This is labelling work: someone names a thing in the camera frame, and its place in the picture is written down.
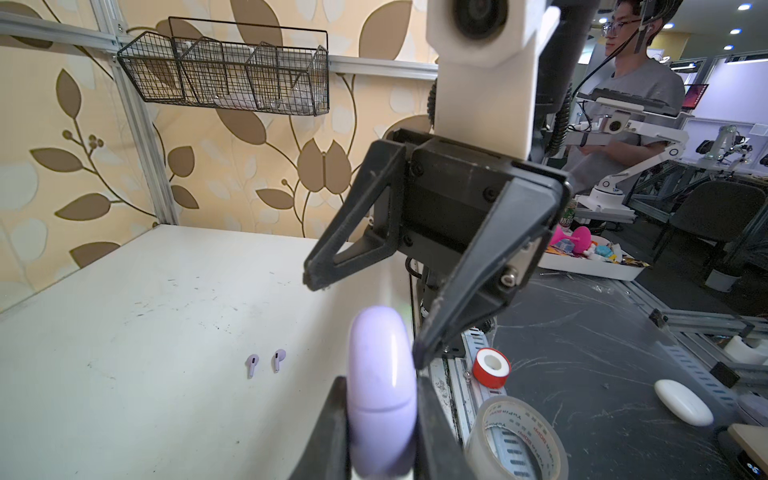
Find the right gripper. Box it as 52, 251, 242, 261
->
303, 128, 571, 370

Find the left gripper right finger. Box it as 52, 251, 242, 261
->
415, 376, 475, 480

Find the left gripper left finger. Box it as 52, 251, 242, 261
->
289, 376, 351, 480

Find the purple round earbud case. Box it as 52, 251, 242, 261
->
347, 306, 417, 479

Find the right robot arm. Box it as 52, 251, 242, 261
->
303, 1, 597, 369

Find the grey tape roll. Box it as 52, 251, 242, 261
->
465, 396, 569, 480

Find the small white tape roll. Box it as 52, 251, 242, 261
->
472, 348, 511, 389

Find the white tray with toys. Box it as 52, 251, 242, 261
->
538, 225, 649, 281

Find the seated person grey shirt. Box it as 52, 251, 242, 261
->
564, 1, 685, 194

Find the white computer mouse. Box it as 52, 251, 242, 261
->
654, 379, 714, 427

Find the black office chair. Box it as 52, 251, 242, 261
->
652, 180, 766, 269

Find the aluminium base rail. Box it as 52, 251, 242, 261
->
430, 328, 540, 479

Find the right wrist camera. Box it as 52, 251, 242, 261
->
426, 1, 561, 160

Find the right side wire basket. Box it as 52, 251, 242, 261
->
117, 16, 330, 117

